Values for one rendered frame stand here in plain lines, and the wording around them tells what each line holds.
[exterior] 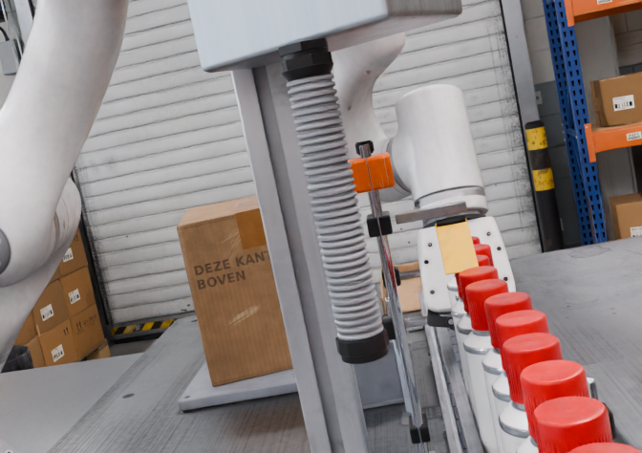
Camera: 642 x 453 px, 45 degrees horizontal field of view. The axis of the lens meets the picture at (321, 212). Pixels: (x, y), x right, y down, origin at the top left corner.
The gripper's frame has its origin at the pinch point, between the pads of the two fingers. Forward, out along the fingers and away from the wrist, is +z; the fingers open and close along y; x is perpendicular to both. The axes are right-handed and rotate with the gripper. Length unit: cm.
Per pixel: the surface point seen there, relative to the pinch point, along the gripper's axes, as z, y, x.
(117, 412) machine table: -1, -58, 37
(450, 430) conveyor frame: 7.5, -5.1, -1.5
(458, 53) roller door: -187, 47, 358
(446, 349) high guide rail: -1.1, -3.8, -2.3
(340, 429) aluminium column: 4.5, -14.0, -25.6
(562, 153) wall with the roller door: -120, 99, 390
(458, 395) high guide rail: 3.6, -3.9, -15.5
